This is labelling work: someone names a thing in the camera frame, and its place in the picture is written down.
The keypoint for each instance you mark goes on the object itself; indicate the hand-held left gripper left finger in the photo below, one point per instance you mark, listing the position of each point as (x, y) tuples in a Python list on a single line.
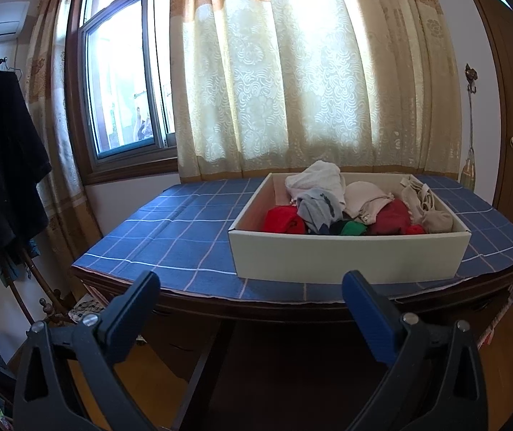
[(130, 314)]

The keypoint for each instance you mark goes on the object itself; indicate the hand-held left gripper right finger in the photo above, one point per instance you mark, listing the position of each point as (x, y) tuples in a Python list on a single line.
[(368, 323)]

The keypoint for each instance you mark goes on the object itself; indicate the white cardboard box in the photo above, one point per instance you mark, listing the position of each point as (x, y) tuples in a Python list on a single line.
[(328, 256)]

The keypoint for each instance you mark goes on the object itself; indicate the large dark wooden drawer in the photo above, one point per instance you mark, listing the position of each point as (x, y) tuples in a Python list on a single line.
[(202, 368)]

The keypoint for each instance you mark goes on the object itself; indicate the small red garment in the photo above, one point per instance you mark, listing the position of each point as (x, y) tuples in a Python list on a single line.
[(414, 230)]

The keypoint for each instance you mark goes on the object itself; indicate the dark red underwear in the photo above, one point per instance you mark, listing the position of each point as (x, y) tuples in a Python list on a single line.
[(393, 215)]

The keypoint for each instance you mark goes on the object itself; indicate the grey blue underwear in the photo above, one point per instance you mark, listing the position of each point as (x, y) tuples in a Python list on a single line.
[(319, 208)]

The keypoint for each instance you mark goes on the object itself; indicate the cream lace garment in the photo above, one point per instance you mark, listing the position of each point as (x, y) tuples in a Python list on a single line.
[(431, 215)]

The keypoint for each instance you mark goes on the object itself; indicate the white knit garment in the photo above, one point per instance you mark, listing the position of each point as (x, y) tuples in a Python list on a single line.
[(317, 177)]

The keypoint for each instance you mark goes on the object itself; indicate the checked cloth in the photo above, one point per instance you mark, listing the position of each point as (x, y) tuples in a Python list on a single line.
[(85, 309)]

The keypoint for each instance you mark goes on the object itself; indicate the wooden coat rack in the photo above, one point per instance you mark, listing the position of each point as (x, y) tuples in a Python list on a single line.
[(47, 305)]

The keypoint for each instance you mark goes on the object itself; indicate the dark wooden desk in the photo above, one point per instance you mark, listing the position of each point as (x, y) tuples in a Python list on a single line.
[(283, 312)]

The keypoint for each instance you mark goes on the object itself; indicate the blue checked tablecloth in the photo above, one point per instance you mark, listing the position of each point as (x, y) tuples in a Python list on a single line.
[(171, 233)]

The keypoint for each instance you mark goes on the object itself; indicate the pink patterned hanging cloth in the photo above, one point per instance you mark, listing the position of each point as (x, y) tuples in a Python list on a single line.
[(503, 309)]

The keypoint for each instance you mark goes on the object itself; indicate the black hanging coat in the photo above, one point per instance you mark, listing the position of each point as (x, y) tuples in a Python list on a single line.
[(0, 166)]

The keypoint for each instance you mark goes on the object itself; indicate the patterned beige curtain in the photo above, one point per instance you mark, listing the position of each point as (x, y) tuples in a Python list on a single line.
[(305, 76), (58, 121)]

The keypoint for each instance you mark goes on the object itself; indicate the wooden framed window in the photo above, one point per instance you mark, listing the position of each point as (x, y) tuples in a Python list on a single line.
[(121, 90)]

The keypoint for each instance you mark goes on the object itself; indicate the brass curtain hook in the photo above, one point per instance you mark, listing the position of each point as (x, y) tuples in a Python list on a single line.
[(471, 76)]

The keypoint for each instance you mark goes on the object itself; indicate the brown wooden door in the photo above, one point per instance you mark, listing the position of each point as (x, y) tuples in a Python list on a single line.
[(508, 76)]

